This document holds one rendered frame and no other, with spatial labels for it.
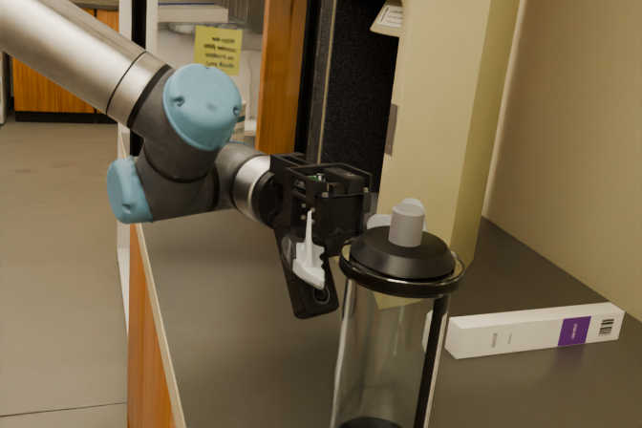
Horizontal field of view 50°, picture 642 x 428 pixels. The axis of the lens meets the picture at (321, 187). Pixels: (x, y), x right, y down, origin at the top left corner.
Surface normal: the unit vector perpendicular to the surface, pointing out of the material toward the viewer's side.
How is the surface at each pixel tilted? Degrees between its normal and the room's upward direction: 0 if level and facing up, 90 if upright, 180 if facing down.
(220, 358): 0
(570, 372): 0
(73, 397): 0
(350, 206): 87
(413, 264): 54
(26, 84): 90
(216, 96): 43
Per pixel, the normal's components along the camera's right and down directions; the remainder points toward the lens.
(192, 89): 0.42, -0.49
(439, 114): 0.32, 0.32
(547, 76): -0.94, 0.00
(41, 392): 0.10, -0.95
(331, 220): 0.55, 0.25
